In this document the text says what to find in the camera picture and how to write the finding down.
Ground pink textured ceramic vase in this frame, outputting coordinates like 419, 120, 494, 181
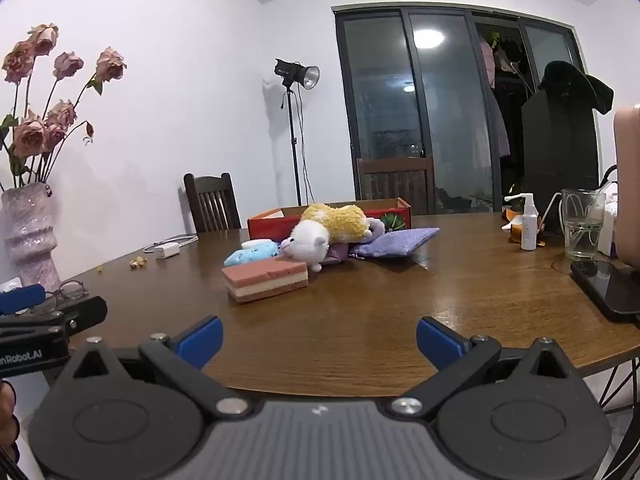
0, 181, 63, 293

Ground thin white cable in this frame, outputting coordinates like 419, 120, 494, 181
541, 192, 564, 233

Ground dark framed sliding glass door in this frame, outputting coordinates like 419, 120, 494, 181
331, 6, 601, 217

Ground red cardboard box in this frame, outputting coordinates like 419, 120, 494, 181
247, 197, 412, 243

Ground mauve satin pouch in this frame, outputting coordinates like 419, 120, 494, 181
320, 218, 387, 266

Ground studio light on stand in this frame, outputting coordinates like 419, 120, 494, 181
262, 57, 321, 207

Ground thin-rimmed eyeglasses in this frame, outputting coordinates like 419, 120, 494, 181
42, 280, 89, 312

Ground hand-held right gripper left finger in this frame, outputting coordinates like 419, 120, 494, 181
52, 316, 253, 418

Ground pink layered cake toy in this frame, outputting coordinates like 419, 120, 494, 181
222, 259, 310, 304

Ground dried pink rose bouquet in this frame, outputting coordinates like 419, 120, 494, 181
0, 22, 128, 191

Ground white tissue pack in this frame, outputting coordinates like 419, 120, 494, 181
597, 199, 621, 257

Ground white charger cable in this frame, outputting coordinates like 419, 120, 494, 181
142, 234, 199, 254

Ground lilac soft cushion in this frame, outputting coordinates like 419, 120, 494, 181
348, 227, 441, 260

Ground light blue plush toy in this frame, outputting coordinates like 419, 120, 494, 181
224, 241, 282, 268

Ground clear glass cup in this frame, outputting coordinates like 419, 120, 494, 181
561, 188, 607, 261

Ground black smartphone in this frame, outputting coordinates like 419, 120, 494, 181
570, 259, 640, 323

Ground black metal table leg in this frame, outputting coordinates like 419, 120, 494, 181
602, 355, 640, 415

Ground person's left hand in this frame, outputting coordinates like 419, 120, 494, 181
0, 381, 21, 463

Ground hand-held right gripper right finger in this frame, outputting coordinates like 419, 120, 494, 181
391, 317, 586, 417

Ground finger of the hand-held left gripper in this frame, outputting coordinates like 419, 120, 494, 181
0, 296, 108, 342
0, 284, 46, 316

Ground yellow and white plush toy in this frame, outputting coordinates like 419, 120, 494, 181
280, 203, 374, 273

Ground white pump bottle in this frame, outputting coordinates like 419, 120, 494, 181
504, 192, 541, 252

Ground hanging pink garment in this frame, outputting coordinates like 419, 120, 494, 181
479, 40, 511, 158

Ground black cloth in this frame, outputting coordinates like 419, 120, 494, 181
537, 60, 615, 115

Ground dark wooden chair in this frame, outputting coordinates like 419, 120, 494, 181
183, 172, 242, 233
356, 156, 435, 216

